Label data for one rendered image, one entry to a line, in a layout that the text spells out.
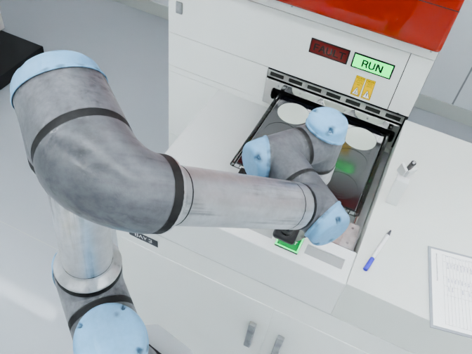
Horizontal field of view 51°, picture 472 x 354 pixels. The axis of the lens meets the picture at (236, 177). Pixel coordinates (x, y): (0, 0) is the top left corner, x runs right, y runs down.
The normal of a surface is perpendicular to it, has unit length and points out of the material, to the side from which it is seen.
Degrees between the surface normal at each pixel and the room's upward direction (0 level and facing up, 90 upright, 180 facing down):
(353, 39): 90
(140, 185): 48
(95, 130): 15
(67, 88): 3
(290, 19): 90
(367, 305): 90
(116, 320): 10
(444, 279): 0
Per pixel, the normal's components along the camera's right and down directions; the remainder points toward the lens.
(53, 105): -0.23, -0.49
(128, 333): 0.11, -0.53
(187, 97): -0.42, 0.64
